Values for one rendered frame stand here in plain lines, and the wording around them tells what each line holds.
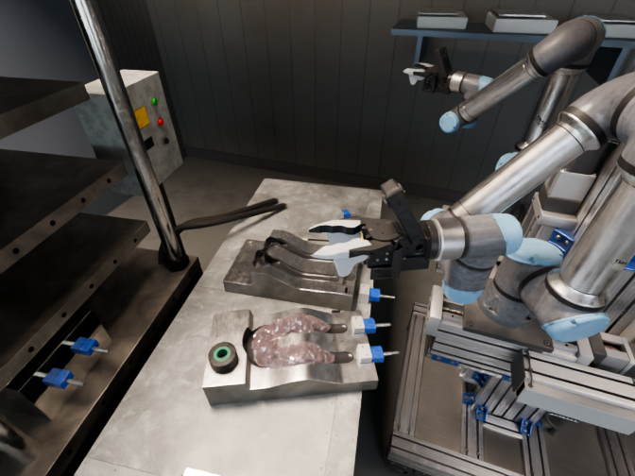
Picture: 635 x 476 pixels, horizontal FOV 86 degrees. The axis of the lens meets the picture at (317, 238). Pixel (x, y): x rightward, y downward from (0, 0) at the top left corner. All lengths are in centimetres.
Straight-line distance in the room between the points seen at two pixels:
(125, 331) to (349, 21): 266
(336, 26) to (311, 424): 282
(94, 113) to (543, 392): 162
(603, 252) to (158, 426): 115
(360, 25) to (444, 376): 254
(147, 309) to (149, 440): 50
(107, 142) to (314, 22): 217
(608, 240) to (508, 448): 125
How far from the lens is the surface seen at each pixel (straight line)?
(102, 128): 149
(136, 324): 145
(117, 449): 121
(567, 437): 203
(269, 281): 128
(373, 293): 132
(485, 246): 64
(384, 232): 58
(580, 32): 132
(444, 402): 187
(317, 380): 106
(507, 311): 107
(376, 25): 312
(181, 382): 123
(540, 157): 78
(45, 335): 124
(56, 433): 133
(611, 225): 80
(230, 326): 116
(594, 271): 85
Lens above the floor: 182
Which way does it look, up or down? 39 degrees down
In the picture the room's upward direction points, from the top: straight up
